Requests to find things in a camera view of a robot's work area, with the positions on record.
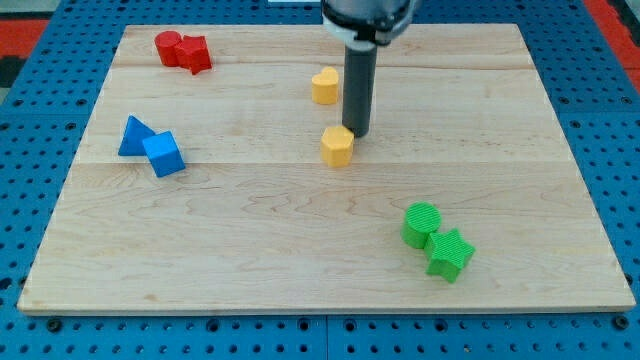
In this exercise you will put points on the yellow hexagon block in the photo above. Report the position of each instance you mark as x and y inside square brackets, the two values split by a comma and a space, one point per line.
[337, 143]

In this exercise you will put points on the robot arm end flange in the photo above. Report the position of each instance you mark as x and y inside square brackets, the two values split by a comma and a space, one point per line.
[362, 24]

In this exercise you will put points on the wooden board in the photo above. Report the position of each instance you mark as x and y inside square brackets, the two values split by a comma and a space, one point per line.
[257, 224]

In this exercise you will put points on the yellow heart block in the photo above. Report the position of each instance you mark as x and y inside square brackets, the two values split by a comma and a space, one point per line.
[325, 86]

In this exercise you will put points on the green cylinder block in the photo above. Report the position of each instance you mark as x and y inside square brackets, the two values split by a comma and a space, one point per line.
[420, 220]

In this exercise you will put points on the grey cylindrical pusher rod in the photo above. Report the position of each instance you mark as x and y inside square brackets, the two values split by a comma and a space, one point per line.
[359, 78]

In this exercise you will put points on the green star block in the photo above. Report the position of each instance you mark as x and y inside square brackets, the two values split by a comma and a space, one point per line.
[447, 254]

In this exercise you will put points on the blue cube block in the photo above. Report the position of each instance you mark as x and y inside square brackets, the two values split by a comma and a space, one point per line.
[163, 154]

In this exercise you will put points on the red star block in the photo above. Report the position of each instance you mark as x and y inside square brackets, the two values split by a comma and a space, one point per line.
[193, 54]

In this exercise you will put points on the blue triangle block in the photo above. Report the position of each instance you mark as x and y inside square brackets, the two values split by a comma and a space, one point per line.
[135, 132]

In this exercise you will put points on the red cylinder block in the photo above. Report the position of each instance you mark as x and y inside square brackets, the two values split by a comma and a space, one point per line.
[166, 43]

